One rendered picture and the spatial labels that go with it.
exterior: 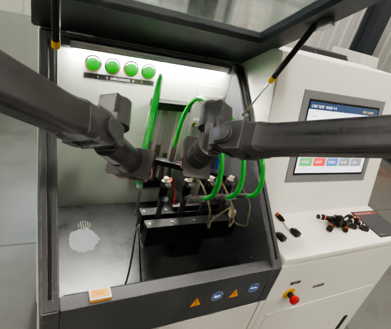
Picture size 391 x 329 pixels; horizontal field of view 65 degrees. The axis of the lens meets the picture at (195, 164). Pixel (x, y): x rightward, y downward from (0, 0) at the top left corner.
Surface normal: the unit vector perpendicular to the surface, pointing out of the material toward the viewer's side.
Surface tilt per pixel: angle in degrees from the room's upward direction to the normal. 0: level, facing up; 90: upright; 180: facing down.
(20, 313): 0
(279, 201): 76
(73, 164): 90
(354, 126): 62
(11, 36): 90
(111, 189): 90
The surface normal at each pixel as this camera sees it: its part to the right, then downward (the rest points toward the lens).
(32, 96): 0.98, -0.01
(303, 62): 0.44, 0.29
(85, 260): 0.24, -0.86
